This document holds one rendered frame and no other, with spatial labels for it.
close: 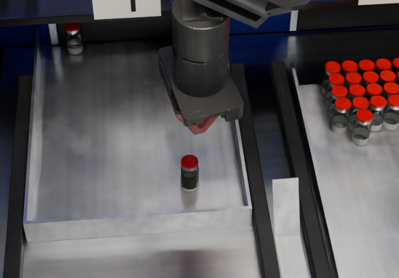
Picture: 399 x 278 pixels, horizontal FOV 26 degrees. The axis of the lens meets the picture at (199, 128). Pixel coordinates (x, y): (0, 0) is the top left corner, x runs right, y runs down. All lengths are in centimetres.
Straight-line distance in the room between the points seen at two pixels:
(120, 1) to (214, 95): 25
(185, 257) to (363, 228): 21
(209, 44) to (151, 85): 35
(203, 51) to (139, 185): 27
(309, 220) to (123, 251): 22
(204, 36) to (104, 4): 30
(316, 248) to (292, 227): 4
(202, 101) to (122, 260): 22
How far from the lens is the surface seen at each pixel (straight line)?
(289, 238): 101
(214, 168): 107
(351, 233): 103
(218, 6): 81
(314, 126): 113
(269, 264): 97
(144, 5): 110
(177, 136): 111
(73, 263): 100
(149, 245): 101
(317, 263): 98
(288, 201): 100
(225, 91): 90
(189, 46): 84
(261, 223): 100
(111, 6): 110
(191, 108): 89
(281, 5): 78
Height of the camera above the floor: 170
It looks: 47 degrees down
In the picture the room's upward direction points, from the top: straight up
